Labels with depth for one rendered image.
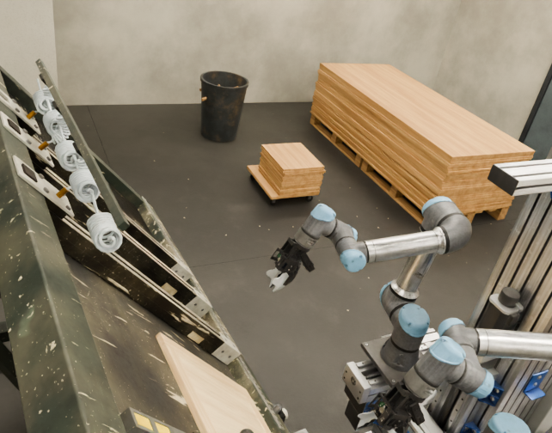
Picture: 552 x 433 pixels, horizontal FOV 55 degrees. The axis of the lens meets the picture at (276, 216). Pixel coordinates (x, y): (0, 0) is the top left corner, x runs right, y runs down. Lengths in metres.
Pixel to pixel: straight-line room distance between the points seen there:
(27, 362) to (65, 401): 0.13
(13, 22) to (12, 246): 3.80
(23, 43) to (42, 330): 4.10
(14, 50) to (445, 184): 3.80
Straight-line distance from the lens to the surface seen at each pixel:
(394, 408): 1.44
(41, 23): 4.94
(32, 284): 1.11
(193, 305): 2.35
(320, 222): 1.81
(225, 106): 5.83
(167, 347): 1.69
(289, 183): 4.84
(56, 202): 1.50
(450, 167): 4.94
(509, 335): 1.60
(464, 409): 2.14
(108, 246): 1.28
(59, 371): 0.95
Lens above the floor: 2.56
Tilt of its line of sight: 32 degrees down
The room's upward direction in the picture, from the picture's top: 10 degrees clockwise
